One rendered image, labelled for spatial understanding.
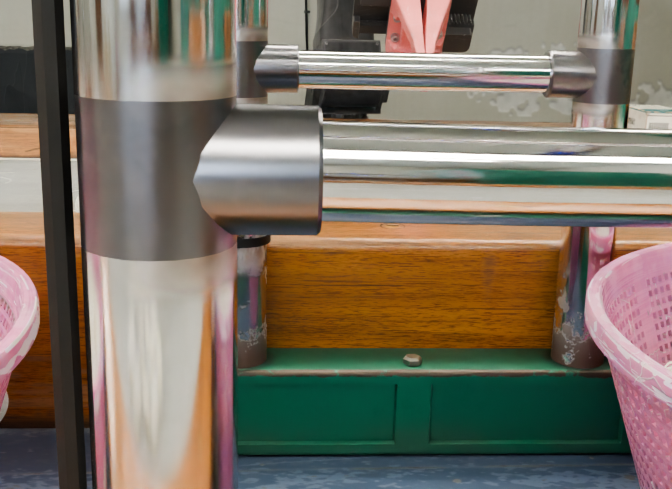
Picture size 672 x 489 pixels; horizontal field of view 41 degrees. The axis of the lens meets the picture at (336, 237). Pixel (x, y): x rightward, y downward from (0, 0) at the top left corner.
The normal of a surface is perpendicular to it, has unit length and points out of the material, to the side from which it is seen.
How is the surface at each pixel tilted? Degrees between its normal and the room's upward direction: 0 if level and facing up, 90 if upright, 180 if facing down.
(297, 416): 90
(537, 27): 89
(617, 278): 75
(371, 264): 90
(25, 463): 0
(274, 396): 90
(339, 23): 68
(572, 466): 0
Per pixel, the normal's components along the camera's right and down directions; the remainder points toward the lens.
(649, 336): 0.72, -0.14
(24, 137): 0.05, -0.51
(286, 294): 0.05, 0.24
